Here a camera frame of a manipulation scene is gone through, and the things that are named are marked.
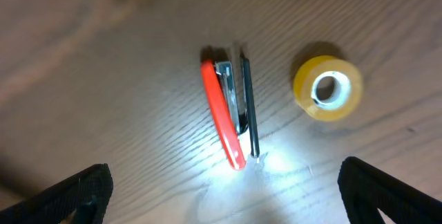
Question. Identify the red stapler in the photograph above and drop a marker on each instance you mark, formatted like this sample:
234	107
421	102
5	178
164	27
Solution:
219	85

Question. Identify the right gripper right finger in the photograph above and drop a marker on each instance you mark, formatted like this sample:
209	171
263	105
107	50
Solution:
367	192

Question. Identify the yellow tape roll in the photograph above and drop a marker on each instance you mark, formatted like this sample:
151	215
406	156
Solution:
328	88

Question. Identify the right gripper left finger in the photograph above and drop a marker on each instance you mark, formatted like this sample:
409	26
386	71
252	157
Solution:
84	195

